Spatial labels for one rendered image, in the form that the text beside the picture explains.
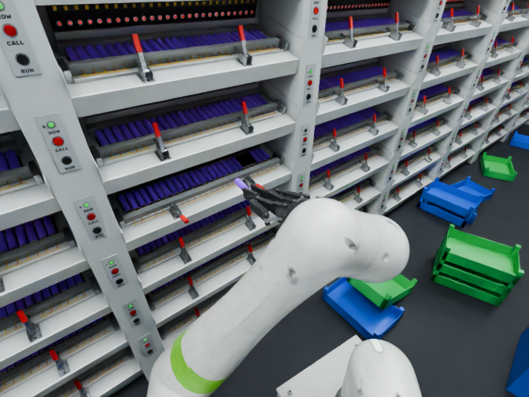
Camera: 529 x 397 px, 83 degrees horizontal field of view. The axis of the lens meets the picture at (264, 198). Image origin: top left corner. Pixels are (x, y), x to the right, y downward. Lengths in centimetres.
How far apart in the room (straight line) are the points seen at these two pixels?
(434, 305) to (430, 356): 27
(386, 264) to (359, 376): 31
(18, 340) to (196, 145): 68
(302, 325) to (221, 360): 95
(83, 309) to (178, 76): 69
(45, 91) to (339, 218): 57
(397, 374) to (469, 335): 100
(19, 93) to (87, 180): 21
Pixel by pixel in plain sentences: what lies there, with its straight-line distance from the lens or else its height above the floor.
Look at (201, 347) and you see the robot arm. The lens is 55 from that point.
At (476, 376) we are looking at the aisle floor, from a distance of 159.
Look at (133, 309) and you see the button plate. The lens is 107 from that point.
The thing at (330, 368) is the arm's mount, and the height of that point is 37.
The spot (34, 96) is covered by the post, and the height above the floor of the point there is 108.
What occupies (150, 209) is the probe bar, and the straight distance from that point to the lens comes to 92.
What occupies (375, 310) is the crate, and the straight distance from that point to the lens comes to 158.
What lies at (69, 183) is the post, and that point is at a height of 90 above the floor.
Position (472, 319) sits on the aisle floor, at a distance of 176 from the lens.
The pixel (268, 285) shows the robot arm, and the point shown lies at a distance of 42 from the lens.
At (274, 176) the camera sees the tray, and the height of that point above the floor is 69.
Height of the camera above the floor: 125
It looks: 36 degrees down
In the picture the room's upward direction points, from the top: straight up
